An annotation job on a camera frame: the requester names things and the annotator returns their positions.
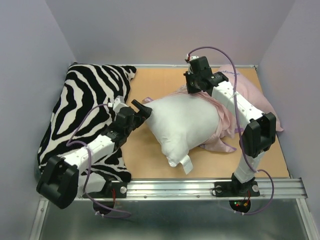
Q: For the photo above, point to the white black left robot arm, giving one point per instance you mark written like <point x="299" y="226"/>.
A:
<point x="59" y="181"/>

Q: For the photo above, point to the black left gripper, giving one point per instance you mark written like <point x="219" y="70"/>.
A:
<point x="144" y="111"/>

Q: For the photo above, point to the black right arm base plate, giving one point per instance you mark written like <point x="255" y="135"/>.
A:
<point x="231" y="189"/>

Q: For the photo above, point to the zebra striped pillow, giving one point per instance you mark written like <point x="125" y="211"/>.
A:
<point x="78" y="114"/>

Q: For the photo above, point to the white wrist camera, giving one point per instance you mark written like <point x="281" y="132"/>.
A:
<point x="117" y="104"/>
<point x="190" y="57"/>

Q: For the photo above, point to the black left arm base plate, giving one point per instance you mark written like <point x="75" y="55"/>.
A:
<point x="111" y="189"/>

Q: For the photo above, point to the white inner pillow tag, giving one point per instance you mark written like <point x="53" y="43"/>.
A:
<point x="186" y="164"/>

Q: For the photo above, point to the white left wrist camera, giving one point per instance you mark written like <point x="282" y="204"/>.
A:
<point x="117" y="104"/>

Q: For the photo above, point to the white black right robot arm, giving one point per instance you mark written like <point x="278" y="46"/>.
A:
<point x="257" y="129"/>

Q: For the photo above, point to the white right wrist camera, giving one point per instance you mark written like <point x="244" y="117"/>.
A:
<point x="190" y="57"/>

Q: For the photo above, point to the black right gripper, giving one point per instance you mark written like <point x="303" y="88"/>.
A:
<point x="191" y="89"/>

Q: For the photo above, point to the aluminium front mounting rail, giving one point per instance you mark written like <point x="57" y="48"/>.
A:
<point x="203" y="189"/>

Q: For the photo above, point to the white pillow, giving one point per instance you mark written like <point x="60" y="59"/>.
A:
<point x="180" y="123"/>

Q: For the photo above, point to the aluminium rear table rail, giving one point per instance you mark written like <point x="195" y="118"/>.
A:
<point x="184" y="66"/>

